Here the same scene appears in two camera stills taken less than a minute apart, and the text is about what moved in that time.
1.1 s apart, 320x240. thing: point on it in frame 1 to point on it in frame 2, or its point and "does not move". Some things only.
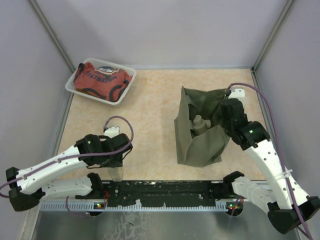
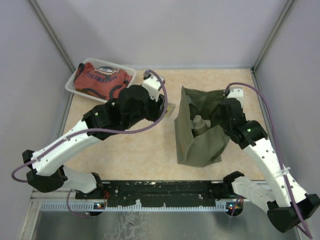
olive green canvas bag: [205, 149] does not move
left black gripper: [118, 162] to [158, 108]
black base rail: [156, 192] does not move
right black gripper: [223, 121] does not move
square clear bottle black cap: [116, 173] to [170, 108]
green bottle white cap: [199, 125] does not move
